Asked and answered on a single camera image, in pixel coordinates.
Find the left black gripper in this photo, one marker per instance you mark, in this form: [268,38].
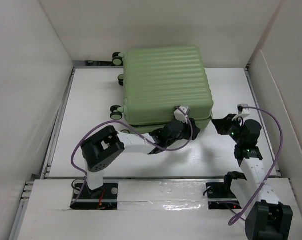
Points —
[194,128]

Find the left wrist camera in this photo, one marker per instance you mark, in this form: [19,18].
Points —
[181,113]

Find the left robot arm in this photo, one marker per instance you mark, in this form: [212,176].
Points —
[102,148]

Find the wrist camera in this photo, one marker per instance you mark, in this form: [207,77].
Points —
[243,112]
[181,113]

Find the green hard-shell suitcase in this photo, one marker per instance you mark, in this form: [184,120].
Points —
[156,81]

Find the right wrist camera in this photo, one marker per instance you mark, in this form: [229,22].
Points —
[243,112]

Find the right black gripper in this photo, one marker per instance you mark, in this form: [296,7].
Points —
[221,124]

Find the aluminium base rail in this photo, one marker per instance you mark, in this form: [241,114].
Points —
[52,194]

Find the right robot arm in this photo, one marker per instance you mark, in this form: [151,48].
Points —
[266,218]

